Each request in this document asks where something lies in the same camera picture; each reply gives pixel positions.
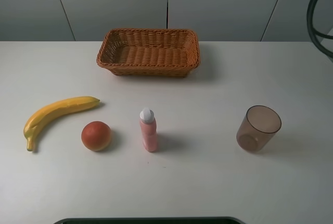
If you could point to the brown wicker basket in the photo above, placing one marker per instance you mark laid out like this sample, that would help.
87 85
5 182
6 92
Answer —
149 52

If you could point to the pink bottle white cap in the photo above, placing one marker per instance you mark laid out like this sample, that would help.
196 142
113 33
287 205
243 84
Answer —
148 127

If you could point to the yellow banana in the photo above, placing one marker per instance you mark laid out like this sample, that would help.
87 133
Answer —
41 118

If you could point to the orange red round fruit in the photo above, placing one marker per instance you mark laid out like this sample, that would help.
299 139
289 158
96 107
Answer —
96 136

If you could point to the brown translucent plastic cup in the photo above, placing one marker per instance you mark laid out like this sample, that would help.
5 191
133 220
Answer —
259 125

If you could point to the black tray edge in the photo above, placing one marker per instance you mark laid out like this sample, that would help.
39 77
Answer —
151 220

